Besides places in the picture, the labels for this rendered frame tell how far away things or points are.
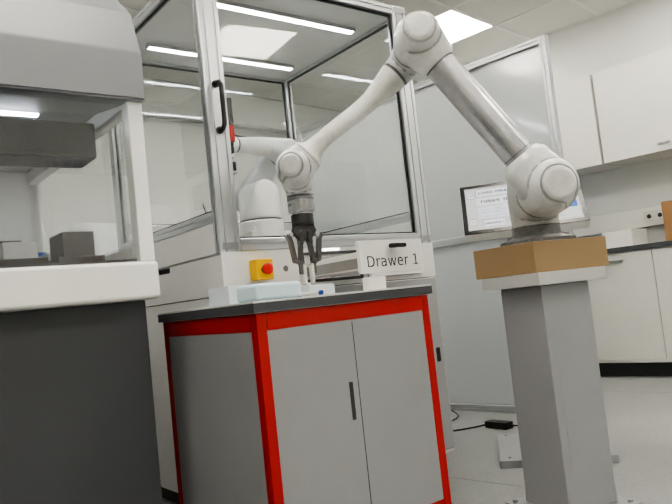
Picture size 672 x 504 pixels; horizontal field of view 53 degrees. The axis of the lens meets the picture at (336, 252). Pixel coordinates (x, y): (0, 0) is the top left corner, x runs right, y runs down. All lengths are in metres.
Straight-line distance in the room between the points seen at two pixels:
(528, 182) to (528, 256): 0.24
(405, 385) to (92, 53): 1.26
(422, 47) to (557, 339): 0.99
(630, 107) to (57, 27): 4.30
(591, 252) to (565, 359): 0.35
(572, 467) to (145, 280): 1.39
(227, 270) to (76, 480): 0.82
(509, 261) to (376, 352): 0.58
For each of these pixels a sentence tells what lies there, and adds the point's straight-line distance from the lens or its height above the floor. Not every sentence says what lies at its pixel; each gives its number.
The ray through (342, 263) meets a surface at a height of 0.86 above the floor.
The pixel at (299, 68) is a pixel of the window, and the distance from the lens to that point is 2.71.
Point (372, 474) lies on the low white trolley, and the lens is 1.92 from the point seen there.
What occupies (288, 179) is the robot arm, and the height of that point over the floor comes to 1.12.
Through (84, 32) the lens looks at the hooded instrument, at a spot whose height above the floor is 1.54.
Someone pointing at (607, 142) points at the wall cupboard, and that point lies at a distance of 5.53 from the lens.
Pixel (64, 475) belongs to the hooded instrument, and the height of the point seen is 0.37.
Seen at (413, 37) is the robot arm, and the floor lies 1.49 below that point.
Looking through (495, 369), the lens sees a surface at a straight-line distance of 4.11.
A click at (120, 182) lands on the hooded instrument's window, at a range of 1.96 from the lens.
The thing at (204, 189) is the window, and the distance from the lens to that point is 2.45.
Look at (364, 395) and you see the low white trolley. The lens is 1.88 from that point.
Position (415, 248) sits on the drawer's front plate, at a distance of 2.39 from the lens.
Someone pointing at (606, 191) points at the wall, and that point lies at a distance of 5.90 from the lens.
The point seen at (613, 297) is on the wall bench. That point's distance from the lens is 5.12.
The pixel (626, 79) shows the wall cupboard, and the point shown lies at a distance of 5.55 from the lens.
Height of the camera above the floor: 0.74
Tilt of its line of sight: 4 degrees up
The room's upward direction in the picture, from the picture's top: 6 degrees counter-clockwise
